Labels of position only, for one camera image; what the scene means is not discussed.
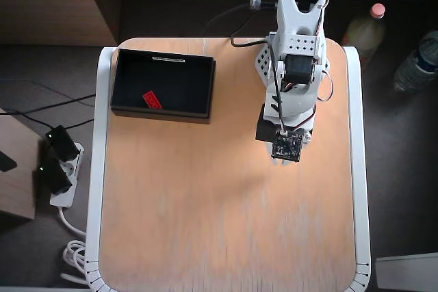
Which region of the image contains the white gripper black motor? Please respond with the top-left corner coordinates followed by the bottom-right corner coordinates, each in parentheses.
top-left (255, 83), bottom-right (318, 143)

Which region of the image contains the red lego brick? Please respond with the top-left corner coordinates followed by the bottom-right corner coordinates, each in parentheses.
top-left (142, 90), bottom-right (164, 110)

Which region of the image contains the black rectangular bin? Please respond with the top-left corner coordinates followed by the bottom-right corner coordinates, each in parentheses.
top-left (109, 48), bottom-right (217, 125)

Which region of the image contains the yellow bottle pink cap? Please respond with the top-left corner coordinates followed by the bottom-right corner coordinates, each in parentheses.
top-left (342, 3), bottom-right (387, 64)

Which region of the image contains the clear water bottle blue label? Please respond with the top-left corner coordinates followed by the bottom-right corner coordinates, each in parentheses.
top-left (393, 30), bottom-right (438, 93)

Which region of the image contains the white flat panel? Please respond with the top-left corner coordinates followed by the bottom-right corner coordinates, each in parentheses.
top-left (374, 252), bottom-right (438, 291)

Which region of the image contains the black power adapter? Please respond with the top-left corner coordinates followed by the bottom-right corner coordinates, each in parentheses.
top-left (36, 158), bottom-right (73, 195)
top-left (45, 125), bottom-right (79, 162)

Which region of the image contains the white power strip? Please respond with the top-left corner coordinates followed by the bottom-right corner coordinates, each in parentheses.
top-left (49, 141), bottom-right (85, 208)

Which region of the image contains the wooden box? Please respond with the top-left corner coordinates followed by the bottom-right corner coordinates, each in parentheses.
top-left (0, 109), bottom-right (42, 221)

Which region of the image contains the black flat device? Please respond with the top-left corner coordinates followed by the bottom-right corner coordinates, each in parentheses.
top-left (0, 150), bottom-right (17, 173)

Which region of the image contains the wrist servo wire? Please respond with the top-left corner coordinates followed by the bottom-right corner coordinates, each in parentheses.
top-left (282, 107), bottom-right (316, 128)

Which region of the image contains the black wrist camera circuit board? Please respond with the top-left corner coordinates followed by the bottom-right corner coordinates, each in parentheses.
top-left (270, 127), bottom-right (305, 163)

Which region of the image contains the looped servo wire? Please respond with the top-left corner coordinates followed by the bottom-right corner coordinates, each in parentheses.
top-left (318, 68), bottom-right (335, 101)

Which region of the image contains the black camera usb cable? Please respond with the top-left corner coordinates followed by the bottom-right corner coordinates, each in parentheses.
top-left (204, 0), bottom-right (285, 133)

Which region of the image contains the black floor cable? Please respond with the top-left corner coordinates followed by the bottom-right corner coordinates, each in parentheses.
top-left (12, 110), bottom-right (96, 133)
top-left (0, 93), bottom-right (96, 117)

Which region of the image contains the wooden bed frame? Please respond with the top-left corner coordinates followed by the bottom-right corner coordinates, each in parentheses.
top-left (0, 0), bottom-right (438, 47)

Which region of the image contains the white coiled power cable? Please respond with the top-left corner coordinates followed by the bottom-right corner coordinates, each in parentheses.
top-left (58, 205), bottom-right (90, 286)

